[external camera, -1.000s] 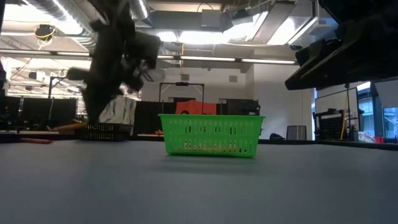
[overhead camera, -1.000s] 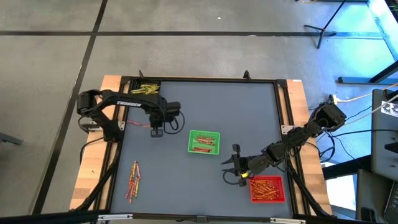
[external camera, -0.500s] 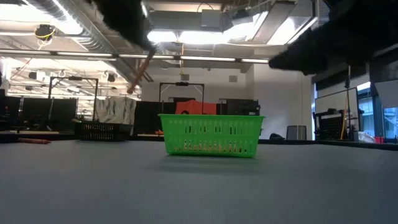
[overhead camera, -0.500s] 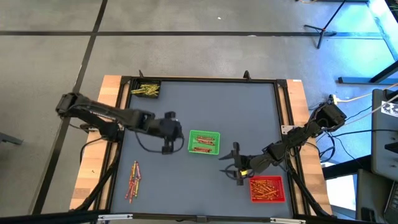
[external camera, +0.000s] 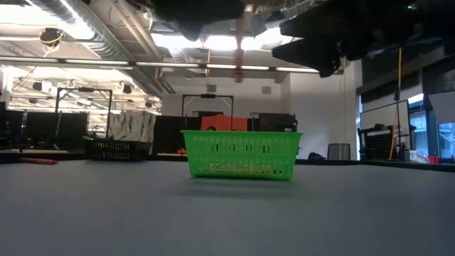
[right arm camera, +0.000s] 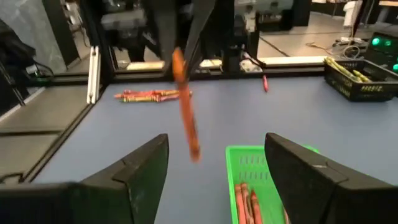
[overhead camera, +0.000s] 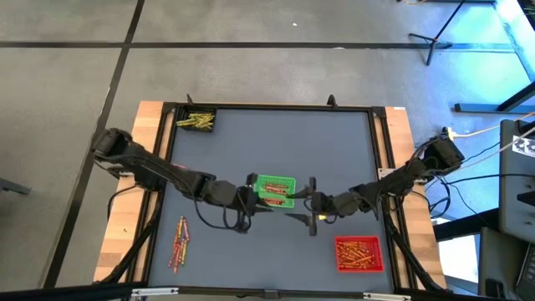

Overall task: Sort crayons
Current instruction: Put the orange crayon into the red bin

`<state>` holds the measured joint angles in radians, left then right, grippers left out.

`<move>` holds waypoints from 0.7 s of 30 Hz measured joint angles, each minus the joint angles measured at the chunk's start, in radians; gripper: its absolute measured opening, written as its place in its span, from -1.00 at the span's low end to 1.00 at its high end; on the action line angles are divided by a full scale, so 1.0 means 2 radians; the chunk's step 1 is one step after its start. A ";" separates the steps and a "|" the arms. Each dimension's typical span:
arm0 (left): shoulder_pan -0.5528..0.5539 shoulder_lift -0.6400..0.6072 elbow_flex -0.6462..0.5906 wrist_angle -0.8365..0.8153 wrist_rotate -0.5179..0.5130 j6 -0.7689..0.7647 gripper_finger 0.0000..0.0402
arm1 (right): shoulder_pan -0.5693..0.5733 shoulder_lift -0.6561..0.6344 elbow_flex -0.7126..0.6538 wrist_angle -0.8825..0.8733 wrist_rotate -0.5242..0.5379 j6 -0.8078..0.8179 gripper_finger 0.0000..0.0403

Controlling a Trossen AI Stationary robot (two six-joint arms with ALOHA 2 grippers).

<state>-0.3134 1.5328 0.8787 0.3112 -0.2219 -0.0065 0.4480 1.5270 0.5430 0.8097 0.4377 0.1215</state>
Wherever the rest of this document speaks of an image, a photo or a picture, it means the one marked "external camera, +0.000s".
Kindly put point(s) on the whiteboard on stand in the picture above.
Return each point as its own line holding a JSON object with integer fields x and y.
{"x": 385, "y": 113}

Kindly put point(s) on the yellow green crayon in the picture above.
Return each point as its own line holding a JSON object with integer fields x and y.
{"x": 87, "y": 138}

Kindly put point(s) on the small orange object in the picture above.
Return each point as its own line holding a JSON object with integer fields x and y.
{"x": 180, "y": 151}

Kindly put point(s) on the grey waste bin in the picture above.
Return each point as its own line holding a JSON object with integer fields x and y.
{"x": 338, "y": 152}

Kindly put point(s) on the crumpled grey white sheet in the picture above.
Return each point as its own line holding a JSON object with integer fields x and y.
{"x": 131, "y": 126}

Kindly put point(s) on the black equipment case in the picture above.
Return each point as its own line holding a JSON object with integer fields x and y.
{"x": 277, "y": 123}

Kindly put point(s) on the white plastic bag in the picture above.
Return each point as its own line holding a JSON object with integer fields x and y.
{"x": 418, "y": 156}

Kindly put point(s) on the green plastic basket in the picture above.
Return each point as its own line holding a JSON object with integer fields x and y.
{"x": 245, "y": 156}

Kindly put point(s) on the black metal frame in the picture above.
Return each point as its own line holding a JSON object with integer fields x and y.
{"x": 109, "y": 113}
{"x": 208, "y": 95}

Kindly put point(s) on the grey ceiling box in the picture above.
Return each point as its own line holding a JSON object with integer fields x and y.
{"x": 254, "y": 26}

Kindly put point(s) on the orange red panel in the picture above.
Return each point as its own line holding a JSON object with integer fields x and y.
{"x": 224, "y": 122}

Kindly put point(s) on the ceiling strip light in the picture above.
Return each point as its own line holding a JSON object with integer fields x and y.
{"x": 227, "y": 66}

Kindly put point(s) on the black cart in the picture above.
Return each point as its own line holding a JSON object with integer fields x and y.
{"x": 380, "y": 142}

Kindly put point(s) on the black tripod stand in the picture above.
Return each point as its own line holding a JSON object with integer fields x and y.
{"x": 397, "y": 117}

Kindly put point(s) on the black partition panel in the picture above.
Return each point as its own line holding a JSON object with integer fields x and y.
{"x": 42, "y": 129}
{"x": 174, "y": 135}

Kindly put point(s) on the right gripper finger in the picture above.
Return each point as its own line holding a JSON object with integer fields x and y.
{"x": 313, "y": 26}
{"x": 313, "y": 55}

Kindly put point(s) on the black dome object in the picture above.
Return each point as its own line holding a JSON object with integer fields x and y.
{"x": 315, "y": 156}

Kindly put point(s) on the black plastic basket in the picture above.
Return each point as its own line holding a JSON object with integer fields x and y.
{"x": 117, "y": 151}

